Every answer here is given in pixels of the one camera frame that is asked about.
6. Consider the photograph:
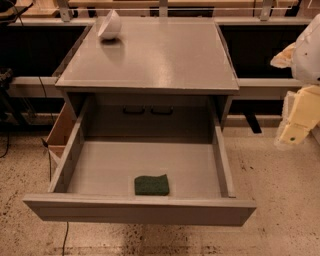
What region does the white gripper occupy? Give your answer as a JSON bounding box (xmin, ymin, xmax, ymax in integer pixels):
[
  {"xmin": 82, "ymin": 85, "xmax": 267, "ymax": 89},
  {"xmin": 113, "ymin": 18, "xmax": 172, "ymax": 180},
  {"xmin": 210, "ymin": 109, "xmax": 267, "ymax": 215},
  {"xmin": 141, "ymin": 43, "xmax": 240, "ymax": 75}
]
[{"xmin": 270, "ymin": 14, "xmax": 320, "ymax": 145}]

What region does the green and yellow sponge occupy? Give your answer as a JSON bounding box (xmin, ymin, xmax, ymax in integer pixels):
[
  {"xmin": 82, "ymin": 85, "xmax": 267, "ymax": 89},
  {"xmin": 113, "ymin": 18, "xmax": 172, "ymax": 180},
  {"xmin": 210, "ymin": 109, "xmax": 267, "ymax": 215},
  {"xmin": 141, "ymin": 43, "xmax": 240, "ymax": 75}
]
[{"xmin": 134, "ymin": 174, "xmax": 170, "ymax": 196}]

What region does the grey cabinet with counter top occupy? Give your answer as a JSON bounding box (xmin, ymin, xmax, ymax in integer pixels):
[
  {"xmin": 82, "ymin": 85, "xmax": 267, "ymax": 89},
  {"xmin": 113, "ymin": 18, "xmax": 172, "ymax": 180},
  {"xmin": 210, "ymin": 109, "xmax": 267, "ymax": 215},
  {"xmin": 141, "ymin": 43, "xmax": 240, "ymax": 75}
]
[{"xmin": 57, "ymin": 17, "xmax": 239, "ymax": 144}]

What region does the open grey top drawer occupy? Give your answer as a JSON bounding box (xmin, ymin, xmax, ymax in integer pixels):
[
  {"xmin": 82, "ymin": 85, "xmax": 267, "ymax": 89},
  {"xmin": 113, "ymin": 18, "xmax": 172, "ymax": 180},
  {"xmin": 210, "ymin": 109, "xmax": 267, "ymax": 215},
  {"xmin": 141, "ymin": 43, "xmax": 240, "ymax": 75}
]
[{"xmin": 23, "ymin": 95, "xmax": 256, "ymax": 226}]

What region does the white bowl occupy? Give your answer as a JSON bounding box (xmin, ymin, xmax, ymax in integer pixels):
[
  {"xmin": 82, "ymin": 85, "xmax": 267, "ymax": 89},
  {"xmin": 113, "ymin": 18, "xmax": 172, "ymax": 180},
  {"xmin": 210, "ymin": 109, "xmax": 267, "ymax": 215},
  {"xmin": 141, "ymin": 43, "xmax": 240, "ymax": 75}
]
[{"xmin": 98, "ymin": 10, "xmax": 122, "ymax": 40}]

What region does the right black cabinet door handle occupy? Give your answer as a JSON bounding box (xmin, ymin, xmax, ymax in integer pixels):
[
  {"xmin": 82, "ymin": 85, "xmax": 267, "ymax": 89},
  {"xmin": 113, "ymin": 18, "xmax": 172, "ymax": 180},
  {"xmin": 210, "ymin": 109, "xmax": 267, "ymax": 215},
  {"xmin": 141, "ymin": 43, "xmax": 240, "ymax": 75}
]
[{"xmin": 150, "ymin": 106, "xmax": 174, "ymax": 115}]

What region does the black cabinet door handle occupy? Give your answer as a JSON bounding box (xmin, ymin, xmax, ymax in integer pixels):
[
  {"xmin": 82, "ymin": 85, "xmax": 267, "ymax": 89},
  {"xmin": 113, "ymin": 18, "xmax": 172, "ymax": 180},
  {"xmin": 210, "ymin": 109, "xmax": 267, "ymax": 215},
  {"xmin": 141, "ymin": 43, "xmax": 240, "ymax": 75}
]
[
  {"xmin": 150, "ymin": 106, "xmax": 174, "ymax": 115},
  {"xmin": 122, "ymin": 106, "xmax": 145, "ymax": 115}
]

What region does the left black cabinet door handle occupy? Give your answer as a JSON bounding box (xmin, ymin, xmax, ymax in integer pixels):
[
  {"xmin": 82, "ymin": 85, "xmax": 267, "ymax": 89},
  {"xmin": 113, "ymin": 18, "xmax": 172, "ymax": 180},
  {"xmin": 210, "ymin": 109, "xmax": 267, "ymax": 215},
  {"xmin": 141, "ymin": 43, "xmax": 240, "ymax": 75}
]
[{"xmin": 122, "ymin": 106, "xmax": 145, "ymax": 115}]

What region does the black cable on floor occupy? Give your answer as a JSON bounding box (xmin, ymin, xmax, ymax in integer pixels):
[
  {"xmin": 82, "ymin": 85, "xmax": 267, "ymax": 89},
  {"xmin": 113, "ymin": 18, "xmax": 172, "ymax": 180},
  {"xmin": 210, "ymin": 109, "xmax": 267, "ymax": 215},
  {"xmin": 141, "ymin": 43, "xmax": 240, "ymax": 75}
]
[{"xmin": 40, "ymin": 137, "xmax": 70, "ymax": 256}]

